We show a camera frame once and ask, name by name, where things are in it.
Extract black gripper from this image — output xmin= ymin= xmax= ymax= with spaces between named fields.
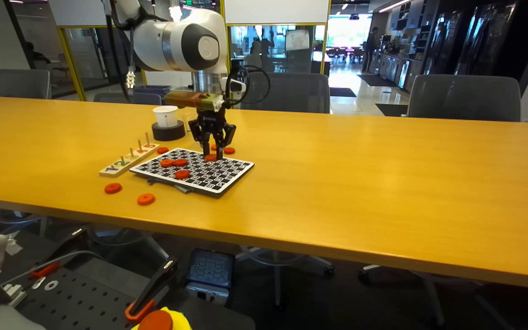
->
xmin=190 ymin=97 xmax=239 ymax=162

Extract wooden number puzzle board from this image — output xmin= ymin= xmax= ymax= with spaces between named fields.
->
xmin=100 ymin=134 xmax=160 ymax=178

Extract black white checkerboard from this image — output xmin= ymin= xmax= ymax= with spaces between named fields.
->
xmin=129 ymin=147 xmax=258 ymax=196

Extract white paper cup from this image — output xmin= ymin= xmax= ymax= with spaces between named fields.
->
xmin=153 ymin=105 xmax=182 ymax=130

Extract grey piece under checkerboard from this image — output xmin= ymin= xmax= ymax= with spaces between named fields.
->
xmin=170 ymin=180 xmax=199 ymax=195

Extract grey office chair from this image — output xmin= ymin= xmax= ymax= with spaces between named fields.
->
xmin=406 ymin=74 xmax=525 ymax=123
xmin=0 ymin=68 xmax=54 ymax=101
xmin=93 ymin=85 xmax=175 ymax=107
xmin=239 ymin=72 xmax=333 ymax=116

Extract grey floor box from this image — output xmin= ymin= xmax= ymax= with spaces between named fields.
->
xmin=186 ymin=248 xmax=237 ymax=303

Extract grey chair wheel base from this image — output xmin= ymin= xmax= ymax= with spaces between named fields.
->
xmin=237 ymin=246 xmax=336 ymax=308

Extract orange black bar clamp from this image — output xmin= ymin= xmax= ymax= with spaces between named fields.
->
xmin=124 ymin=259 xmax=181 ymax=325

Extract yellow emergency stop button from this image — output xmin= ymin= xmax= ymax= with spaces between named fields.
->
xmin=131 ymin=306 xmax=195 ymax=330

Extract black perforated plate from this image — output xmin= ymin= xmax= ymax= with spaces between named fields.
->
xmin=16 ymin=268 xmax=142 ymax=330

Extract tan wrist camera mount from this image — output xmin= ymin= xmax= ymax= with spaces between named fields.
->
xmin=164 ymin=90 xmax=210 ymax=110

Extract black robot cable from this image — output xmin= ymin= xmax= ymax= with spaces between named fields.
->
xmin=226 ymin=61 xmax=274 ymax=107

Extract small red tool handle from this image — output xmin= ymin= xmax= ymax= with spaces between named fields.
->
xmin=28 ymin=261 xmax=63 ymax=283

